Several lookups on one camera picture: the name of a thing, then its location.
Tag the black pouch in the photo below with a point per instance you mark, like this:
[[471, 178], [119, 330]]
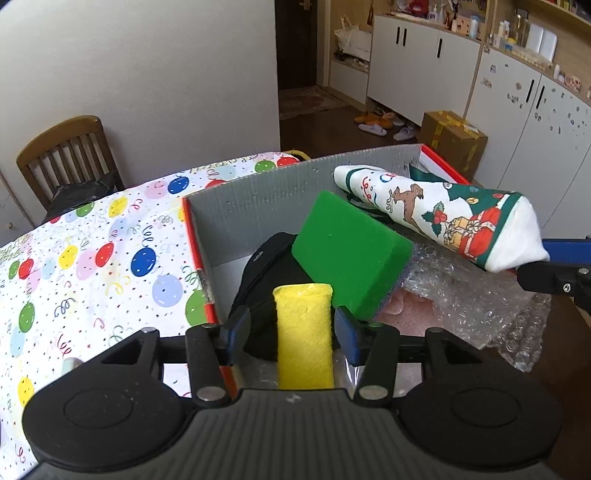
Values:
[[263, 286]]

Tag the green scouring sponge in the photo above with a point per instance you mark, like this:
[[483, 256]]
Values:
[[351, 249]]

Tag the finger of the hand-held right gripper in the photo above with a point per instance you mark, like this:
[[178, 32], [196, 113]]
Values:
[[554, 279], [570, 251]]

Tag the white slipper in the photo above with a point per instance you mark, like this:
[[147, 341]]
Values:
[[373, 129]]

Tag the cardboard box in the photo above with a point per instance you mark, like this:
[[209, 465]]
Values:
[[450, 143]]

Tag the yellow sponge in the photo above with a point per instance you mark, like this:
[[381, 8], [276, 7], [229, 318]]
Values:
[[302, 337]]

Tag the white wall cabinet unit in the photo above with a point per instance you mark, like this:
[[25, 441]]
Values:
[[415, 60]]

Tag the red shoe box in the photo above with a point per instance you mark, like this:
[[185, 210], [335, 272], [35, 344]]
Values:
[[240, 217]]

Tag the white shopping bag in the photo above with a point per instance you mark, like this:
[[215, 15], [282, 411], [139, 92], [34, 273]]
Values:
[[353, 41]]

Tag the Christmas print cloth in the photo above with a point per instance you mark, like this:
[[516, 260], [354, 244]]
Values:
[[438, 207]]

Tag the black plastic bag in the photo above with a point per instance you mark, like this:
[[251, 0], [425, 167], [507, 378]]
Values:
[[87, 194]]

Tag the dark door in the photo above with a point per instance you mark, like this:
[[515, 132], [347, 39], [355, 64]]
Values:
[[300, 41]]

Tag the wooden chair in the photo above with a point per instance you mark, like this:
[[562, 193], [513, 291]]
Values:
[[60, 134]]

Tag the orange slipper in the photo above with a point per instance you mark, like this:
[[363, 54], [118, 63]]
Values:
[[364, 117], [384, 120]]

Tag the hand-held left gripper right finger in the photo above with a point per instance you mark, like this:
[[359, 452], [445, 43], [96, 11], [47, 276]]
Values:
[[348, 332]]

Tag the doormat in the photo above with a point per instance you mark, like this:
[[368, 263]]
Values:
[[309, 102]]

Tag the balloon print tablecloth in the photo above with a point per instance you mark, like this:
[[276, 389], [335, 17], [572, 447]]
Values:
[[115, 286]]

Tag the grey slipper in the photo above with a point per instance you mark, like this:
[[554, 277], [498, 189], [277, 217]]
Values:
[[400, 135], [412, 131]]

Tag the clear bubble wrap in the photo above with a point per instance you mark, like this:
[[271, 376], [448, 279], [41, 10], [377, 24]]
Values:
[[461, 295]]

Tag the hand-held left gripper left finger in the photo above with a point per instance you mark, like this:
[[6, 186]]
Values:
[[238, 325]]

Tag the white rectangular box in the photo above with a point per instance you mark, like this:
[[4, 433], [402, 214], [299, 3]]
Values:
[[542, 41]]

